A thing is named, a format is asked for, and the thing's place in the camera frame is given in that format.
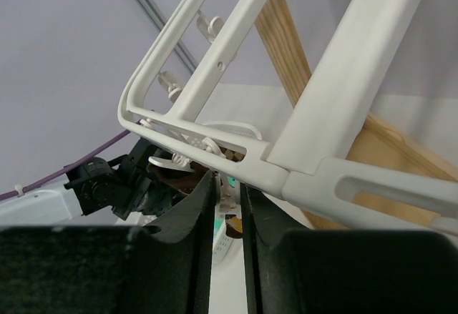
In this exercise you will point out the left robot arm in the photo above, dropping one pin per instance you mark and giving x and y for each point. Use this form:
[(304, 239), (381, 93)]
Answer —
[(144, 182)]

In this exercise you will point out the white hanger clip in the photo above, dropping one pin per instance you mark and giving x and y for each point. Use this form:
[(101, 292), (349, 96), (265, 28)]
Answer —
[(225, 203)]

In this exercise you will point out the wooden hanger rack stand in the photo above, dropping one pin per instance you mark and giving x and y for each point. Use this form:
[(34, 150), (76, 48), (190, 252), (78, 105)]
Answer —
[(378, 143)]

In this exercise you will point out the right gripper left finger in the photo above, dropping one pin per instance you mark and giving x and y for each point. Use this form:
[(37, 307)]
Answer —
[(163, 267)]

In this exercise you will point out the white plastic clip hanger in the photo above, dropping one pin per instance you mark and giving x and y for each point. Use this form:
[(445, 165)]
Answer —
[(307, 165)]

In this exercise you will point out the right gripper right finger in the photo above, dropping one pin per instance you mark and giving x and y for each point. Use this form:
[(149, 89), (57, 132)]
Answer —
[(292, 269)]

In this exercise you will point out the brown checkered sock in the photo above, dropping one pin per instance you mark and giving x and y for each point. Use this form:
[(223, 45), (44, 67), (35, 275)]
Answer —
[(233, 227)]

